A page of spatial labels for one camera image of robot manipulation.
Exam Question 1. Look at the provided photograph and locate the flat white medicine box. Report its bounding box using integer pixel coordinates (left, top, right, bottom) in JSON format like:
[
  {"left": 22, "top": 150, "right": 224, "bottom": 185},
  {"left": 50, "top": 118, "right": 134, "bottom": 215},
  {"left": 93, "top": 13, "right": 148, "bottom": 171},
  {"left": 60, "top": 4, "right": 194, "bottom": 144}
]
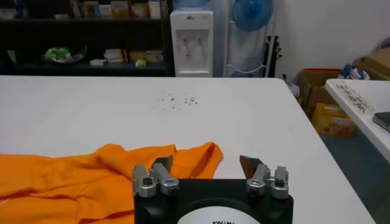
[{"left": 89, "top": 58, "right": 108, "bottom": 68}]

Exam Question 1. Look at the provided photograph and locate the white side table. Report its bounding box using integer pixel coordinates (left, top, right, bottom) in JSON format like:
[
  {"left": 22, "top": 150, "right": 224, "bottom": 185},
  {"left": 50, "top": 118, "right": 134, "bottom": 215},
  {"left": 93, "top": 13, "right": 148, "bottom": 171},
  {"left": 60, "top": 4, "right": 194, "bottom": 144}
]
[{"left": 324, "top": 78, "right": 390, "bottom": 163}]

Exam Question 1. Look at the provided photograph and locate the grey crumbs scatter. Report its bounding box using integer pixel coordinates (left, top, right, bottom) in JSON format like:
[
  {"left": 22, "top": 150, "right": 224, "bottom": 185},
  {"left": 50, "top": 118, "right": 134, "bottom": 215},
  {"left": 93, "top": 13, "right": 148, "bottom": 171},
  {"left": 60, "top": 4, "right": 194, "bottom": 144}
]
[{"left": 154, "top": 92, "right": 199, "bottom": 111}]

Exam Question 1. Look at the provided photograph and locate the yellow green medicine box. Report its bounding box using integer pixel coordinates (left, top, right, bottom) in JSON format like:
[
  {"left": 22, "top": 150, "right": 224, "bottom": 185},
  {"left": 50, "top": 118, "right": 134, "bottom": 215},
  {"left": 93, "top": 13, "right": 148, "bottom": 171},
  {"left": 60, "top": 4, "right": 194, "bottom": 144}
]
[{"left": 129, "top": 51, "right": 147, "bottom": 61}]

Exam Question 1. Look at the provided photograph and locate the orange white medicine box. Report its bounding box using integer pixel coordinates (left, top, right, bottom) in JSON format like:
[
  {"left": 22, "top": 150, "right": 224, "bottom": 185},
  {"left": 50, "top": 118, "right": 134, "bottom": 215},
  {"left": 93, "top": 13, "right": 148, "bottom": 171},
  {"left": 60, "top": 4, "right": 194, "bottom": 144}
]
[{"left": 82, "top": 1, "right": 101, "bottom": 19}]

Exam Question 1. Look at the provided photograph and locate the pale green medicine box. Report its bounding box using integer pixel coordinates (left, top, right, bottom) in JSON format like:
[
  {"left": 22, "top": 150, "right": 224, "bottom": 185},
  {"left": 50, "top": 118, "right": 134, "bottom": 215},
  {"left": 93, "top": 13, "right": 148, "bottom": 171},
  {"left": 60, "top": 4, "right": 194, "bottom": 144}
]
[{"left": 146, "top": 49, "right": 164, "bottom": 63}]

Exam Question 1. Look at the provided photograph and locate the blue water jug with label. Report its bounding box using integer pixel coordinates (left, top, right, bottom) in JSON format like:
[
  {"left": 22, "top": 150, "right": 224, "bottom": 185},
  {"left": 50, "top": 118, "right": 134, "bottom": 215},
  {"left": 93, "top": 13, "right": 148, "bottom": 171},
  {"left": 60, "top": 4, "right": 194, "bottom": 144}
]
[{"left": 172, "top": 0, "right": 211, "bottom": 9}]

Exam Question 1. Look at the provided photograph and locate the white wire jug rack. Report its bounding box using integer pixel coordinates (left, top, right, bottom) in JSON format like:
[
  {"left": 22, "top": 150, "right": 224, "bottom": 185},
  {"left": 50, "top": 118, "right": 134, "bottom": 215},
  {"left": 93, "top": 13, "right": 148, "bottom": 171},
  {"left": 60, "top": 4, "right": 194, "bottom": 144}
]
[{"left": 223, "top": 0, "right": 277, "bottom": 79}]

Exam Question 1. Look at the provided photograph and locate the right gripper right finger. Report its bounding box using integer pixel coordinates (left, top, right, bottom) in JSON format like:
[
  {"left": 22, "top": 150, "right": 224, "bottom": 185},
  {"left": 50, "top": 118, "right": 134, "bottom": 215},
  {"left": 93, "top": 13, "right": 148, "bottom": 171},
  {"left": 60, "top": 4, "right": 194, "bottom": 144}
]
[{"left": 239, "top": 155, "right": 289, "bottom": 200}]

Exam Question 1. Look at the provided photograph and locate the white blue medicine box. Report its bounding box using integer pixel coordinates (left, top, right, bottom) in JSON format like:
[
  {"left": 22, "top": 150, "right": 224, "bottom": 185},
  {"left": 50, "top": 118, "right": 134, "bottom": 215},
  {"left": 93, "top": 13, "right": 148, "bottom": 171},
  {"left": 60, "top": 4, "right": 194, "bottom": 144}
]
[{"left": 69, "top": 0, "right": 82, "bottom": 18}]

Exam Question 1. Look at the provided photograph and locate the orange T-shirt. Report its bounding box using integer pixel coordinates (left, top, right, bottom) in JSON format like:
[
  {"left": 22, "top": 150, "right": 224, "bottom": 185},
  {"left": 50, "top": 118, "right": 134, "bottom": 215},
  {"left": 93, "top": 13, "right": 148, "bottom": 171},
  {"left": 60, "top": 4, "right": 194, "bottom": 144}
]
[{"left": 0, "top": 141, "right": 225, "bottom": 224}]

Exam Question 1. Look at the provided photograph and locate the brown cardboard box open flap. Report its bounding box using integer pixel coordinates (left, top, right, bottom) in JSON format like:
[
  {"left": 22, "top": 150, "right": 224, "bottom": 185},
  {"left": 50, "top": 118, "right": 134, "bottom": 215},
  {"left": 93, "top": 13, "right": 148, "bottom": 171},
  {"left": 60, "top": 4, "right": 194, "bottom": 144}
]
[{"left": 352, "top": 46, "right": 390, "bottom": 82}]

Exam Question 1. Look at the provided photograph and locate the white plastic bag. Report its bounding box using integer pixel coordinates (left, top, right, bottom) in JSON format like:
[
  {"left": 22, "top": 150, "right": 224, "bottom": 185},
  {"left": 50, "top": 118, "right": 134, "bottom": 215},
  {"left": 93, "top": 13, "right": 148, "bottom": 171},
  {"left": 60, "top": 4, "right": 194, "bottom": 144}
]
[{"left": 281, "top": 73, "right": 302, "bottom": 99}]

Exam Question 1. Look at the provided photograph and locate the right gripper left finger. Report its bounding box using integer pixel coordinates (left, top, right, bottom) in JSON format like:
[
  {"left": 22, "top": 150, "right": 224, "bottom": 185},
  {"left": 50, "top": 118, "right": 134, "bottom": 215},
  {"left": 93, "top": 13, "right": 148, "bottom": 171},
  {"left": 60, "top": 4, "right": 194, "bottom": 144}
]
[{"left": 132, "top": 155, "right": 180, "bottom": 198}]

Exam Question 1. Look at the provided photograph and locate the black smartphone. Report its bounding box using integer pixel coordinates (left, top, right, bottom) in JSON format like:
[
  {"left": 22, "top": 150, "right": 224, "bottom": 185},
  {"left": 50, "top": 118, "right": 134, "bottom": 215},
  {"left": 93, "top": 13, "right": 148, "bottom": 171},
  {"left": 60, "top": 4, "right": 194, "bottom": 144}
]
[{"left": 372, "top": 111, "right": 390, "bottom": 133}]

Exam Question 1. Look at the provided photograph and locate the white box with red stripe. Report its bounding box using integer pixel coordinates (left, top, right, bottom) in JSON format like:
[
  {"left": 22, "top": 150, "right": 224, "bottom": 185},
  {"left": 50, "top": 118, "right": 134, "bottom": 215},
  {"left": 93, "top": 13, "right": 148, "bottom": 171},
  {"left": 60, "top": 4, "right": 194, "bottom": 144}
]
[{"left": 103, "top": 48, "right": 128, "bottom": 63}]

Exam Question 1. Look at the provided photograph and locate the white red medicine box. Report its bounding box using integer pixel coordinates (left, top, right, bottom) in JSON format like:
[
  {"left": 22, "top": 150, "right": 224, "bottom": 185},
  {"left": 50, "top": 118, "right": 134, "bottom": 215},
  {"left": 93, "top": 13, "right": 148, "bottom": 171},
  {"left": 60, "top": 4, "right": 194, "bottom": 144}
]
[{"left": 147, "top": 0, "right": 162, "bottom": 19}]

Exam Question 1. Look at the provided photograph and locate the cardboard box with red rim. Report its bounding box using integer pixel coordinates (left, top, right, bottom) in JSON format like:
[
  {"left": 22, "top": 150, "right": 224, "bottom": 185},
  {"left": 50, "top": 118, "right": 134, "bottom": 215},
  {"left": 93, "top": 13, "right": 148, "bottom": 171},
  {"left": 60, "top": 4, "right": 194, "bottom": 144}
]
[{"left": 296, "top": 68, "right": 342, "bottom": 118}]

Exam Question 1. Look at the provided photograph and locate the orange red medicine box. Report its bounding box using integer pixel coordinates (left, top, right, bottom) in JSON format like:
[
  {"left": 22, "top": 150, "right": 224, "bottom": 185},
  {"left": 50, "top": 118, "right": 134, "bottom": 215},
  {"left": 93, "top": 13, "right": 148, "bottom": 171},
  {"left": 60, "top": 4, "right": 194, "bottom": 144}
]
[{"left": 130, "top": 2, "right": 149, "bottom": 19}]

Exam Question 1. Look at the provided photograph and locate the black shelf unit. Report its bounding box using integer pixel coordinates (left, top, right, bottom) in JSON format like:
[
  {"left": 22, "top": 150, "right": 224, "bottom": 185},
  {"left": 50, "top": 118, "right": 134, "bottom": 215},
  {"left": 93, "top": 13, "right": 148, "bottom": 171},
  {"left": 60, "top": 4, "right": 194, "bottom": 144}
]
[{"left": 0, "top": 0, "right": 176, "bottom": 77}]

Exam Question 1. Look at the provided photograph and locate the blue white bag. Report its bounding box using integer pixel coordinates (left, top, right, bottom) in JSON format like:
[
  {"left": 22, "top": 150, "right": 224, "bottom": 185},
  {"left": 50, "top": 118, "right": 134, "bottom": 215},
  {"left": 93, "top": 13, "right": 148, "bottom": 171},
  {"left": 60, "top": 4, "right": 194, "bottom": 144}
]
[{"left": 337, "top": 63, "right": 371, "bottom": 81}]

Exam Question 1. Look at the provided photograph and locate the white water dispenser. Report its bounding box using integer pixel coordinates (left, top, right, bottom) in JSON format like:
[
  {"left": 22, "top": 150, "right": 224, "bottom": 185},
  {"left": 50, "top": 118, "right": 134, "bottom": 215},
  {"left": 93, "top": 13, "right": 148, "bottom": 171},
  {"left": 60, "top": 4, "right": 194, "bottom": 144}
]
[{"left": 169, "top": 9, "right": 215, "bottom": 78}]

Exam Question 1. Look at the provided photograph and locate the bowl with green fruit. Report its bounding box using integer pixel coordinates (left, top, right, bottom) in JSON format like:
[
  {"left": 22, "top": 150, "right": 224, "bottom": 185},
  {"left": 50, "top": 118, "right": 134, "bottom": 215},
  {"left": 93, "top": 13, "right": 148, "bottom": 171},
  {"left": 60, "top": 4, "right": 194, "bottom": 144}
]
[{"left": 40, "top": 45, "right": 88, "bottom": 65}]

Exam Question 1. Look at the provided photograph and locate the black tripod stand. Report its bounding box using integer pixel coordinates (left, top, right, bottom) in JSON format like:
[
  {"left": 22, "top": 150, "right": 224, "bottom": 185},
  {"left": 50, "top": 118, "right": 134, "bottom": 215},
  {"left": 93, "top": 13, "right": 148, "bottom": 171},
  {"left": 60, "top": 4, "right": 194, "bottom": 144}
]
[{"left": 264, "top": 35, "right": 283, "bottom": 78}]

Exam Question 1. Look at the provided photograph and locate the yellow cardboard box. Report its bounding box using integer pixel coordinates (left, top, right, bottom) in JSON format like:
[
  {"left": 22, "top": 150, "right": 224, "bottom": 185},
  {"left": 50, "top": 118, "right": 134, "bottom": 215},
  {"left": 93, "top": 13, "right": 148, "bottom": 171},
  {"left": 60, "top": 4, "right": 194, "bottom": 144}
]
[{"left": 311, "top": 102, "right": 357, "bottom": 139}]

